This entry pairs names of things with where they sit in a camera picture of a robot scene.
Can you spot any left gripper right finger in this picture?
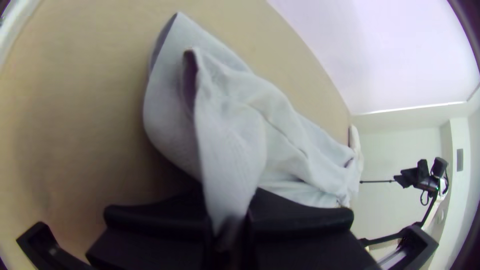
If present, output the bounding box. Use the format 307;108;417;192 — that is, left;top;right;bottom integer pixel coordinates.
239;187;380;270

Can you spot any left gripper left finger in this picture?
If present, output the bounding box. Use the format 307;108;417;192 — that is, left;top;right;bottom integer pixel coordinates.
85;186;226;270

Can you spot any grey t-shirt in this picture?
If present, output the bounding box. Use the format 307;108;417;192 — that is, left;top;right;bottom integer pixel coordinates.
141;11;365;235

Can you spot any cream t-shirt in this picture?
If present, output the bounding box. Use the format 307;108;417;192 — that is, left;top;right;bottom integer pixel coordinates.
347;124;364;157

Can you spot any black camera on stand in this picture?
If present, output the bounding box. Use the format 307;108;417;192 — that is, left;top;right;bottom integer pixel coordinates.
359;156;450;230

